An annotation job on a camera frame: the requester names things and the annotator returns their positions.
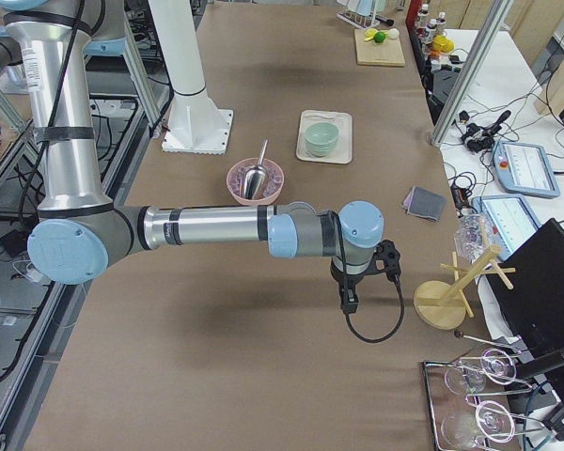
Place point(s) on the wooden cutting board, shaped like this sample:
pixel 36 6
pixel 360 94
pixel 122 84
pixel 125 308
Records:
pixel 385 54

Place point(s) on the metal scoop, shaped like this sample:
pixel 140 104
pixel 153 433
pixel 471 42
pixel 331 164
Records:
pixel 255 177

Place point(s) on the teach pendant tablet near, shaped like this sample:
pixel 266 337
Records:
pixel 511 217

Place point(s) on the black monitor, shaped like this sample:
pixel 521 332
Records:
pixel 534 307

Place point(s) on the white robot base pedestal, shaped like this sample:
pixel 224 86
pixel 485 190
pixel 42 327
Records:
pixel 195 124

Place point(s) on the white garlic bun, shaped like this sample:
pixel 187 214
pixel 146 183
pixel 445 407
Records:
pixel 393 33

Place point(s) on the wine glass upper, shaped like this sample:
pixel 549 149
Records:
pixel 469 375

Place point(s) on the green bowl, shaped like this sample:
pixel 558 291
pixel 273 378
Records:
pixel 321 132
pixel 319 153
pixel 310 145

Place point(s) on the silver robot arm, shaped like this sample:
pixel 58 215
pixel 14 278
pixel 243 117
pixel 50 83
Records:
pixel 81 232

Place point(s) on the cream rabbit tray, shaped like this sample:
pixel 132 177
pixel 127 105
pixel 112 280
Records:
pixel 343 153

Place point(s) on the pink bowl with ice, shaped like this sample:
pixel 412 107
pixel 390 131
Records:
pixel 268 191

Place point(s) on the green lime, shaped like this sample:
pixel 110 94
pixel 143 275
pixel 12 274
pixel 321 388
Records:
pixel 379 37

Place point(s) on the aluminium frame post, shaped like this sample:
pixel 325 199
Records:
pixel 474 61

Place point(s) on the wine glass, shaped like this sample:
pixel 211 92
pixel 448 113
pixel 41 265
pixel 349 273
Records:
pixel 469 375
pixel 481 427

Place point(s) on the black glass rack tray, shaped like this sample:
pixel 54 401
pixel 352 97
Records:
pixel 442 402

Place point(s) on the teach pendant tablet far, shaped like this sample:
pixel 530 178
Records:
pixel 524 168

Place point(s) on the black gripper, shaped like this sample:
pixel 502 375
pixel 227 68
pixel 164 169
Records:
pixel 343 281

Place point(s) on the green bowl on tray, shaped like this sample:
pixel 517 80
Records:
pixel 319 153

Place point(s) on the wine glass lower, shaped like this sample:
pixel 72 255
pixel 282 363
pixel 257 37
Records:
pixel 481 427

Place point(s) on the grey folded cloth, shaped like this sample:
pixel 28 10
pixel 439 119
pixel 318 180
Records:
pixel 422 203

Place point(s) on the wooden mug tree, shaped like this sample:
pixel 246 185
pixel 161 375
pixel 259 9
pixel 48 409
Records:
pixel 444 306

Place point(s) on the teach pendant tablet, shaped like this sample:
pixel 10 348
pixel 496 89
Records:
pixel 524 168
pixel 511 217

